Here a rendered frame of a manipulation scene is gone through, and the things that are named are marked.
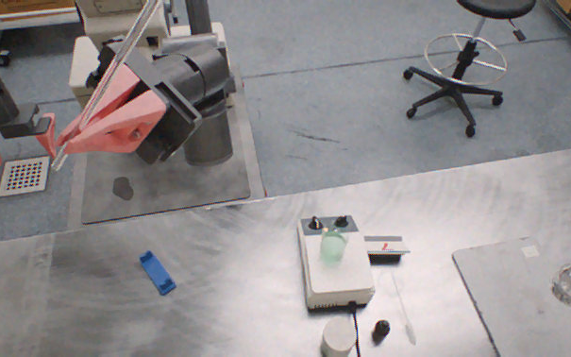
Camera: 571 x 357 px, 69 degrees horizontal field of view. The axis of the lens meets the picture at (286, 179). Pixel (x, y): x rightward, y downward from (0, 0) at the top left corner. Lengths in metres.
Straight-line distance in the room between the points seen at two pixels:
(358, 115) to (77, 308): 1.69
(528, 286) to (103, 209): 1.27
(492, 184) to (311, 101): 1.36
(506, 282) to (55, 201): 1.81
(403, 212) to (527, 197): 0.31
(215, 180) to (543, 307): 1.05
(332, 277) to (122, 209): 0.91
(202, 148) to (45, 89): 2.27
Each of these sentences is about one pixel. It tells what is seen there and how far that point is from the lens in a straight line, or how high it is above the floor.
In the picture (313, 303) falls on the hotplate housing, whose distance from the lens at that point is 0.84.
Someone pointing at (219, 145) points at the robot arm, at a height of 1.23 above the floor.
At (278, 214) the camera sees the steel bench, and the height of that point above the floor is 0.75.
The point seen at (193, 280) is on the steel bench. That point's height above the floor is 0.75.
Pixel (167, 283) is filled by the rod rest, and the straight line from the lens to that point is 0.90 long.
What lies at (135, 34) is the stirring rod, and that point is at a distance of 0.27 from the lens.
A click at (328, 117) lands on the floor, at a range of 2.23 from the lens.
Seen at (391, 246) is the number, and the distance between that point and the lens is 0.94.
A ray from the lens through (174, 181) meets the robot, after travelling 1.55.
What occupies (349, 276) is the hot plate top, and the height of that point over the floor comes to 0.84.
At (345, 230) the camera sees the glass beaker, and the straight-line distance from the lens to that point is 0.79.
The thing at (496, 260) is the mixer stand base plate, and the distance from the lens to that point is 1.02.
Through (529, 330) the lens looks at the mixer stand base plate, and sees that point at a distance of 0.98.
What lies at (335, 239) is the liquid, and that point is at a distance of 0.80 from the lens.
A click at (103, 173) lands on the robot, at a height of 0.37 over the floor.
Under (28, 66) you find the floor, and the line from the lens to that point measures 2.91.
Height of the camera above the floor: 1.58
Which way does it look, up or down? 54 degrees down
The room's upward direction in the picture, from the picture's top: 1 degrees clockwise
